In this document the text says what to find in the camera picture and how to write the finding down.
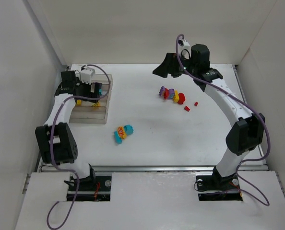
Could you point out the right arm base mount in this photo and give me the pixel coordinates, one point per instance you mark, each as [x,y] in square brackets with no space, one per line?
[214,188]

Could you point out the clear compartment container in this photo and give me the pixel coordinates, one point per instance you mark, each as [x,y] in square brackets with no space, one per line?
[85,114]

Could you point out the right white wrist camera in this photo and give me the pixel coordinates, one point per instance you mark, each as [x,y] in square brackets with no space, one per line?
[183,45]

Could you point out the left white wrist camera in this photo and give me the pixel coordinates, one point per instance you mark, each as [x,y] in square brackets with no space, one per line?
[86,75]

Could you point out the yellow orange patterned lego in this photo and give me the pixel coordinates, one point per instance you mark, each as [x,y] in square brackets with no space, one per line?
[121,131]

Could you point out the aluminium front rail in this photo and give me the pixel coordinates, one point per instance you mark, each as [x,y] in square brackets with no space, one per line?
[48,168]

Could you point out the yellow black striped lego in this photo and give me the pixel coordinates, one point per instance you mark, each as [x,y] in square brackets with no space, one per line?
[98,104]

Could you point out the small yellow lego brick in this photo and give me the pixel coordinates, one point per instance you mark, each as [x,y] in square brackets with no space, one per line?
[79,103]

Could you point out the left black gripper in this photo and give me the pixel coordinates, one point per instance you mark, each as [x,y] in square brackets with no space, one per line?
[94,90]

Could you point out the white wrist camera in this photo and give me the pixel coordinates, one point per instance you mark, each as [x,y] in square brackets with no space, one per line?
[183,45]
[86,75]

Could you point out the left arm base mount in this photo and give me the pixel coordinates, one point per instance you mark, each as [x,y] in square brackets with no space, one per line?
[94,188]

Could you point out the purple round lego brick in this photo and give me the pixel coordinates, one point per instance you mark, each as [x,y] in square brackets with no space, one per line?
[171,93]

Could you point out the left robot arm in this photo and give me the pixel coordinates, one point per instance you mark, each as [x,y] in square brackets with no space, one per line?
[55,140]

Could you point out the teal curved lego brick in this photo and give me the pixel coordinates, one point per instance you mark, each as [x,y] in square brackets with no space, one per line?
[128,129]

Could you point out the red rounded lego brick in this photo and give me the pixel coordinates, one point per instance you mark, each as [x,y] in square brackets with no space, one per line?
[181,98]

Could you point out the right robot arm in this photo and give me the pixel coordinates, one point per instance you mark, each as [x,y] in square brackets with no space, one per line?
[246,128]

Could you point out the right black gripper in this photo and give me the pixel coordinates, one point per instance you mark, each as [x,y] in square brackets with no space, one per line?
[172,64]

